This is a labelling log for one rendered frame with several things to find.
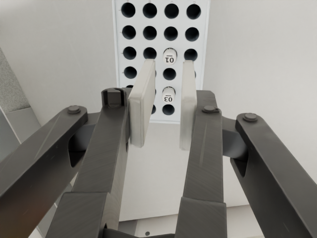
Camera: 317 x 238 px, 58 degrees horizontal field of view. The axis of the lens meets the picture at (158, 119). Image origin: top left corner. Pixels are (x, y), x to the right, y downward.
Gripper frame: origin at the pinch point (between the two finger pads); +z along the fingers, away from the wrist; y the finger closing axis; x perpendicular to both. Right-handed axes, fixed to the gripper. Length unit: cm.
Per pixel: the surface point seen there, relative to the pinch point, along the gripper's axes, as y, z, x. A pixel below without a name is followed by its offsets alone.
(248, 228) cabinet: 10.9, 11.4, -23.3
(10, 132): -14.5, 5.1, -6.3
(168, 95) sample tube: -0.2, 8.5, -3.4
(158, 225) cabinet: -1.3, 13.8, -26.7
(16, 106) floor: -69, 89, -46
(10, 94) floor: -70, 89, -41
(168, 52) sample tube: -0.3, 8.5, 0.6
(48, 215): -11.9, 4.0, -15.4
